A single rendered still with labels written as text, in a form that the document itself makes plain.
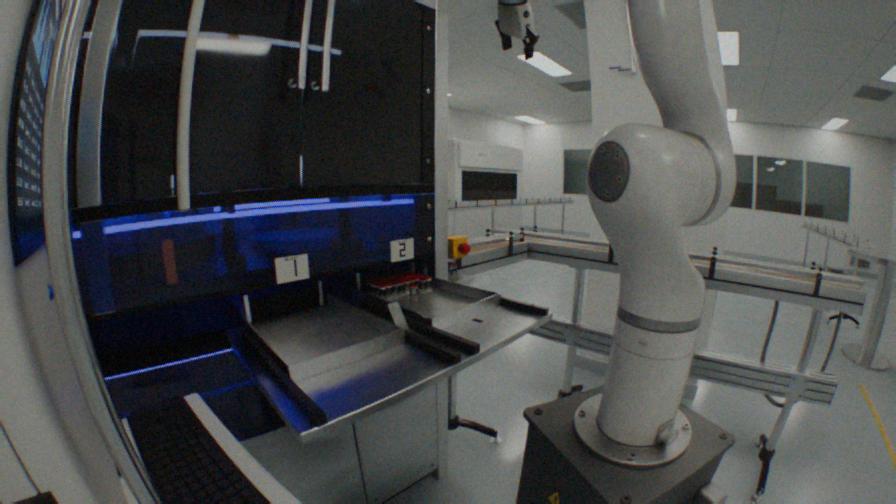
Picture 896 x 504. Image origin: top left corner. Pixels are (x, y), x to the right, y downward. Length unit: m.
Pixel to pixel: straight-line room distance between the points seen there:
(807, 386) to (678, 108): 1.48
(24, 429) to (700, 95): 0.72
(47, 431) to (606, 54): 2.54
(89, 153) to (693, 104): 0.99
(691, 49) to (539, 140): 9.62
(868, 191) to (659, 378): 9.08
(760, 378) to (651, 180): 1.45
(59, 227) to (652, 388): 0.60
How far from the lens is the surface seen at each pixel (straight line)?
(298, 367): 0.65
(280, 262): 0.86
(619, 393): 0.50
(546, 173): 9.85
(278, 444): 1.05
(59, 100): 0.31
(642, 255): 0.42
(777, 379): 1.75
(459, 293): 1.08
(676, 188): 0.39
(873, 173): 9.52
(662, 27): 0.47
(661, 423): 0.53
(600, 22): 2.52
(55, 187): 0.30
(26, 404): 0.33
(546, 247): 1.76
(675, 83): 0.48
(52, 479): 0.36
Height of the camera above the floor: 1.20
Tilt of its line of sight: 11 degrees down
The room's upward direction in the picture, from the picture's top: straight up
